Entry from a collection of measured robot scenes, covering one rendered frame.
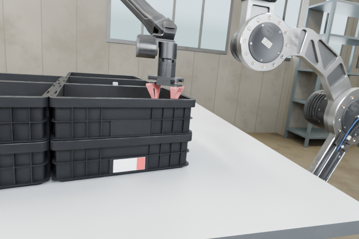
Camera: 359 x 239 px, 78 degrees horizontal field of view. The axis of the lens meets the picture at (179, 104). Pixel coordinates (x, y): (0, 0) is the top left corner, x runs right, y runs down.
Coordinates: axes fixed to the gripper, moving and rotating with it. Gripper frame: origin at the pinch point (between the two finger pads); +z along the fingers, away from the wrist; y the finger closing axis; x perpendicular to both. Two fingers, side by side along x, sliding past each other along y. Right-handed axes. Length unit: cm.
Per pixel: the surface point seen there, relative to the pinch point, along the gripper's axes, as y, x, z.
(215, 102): -47, 276, 38
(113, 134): -6.3, -16.7, 7.1
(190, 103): 9.5, -0.8, -2.0
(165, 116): 3.5, -5.5, 2.4
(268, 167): 34.5, 18.0, 19.8
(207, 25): -67, 258, -74
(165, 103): 3.9, -6.7, -1.7
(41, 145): -17.5, -29.1, 8.9
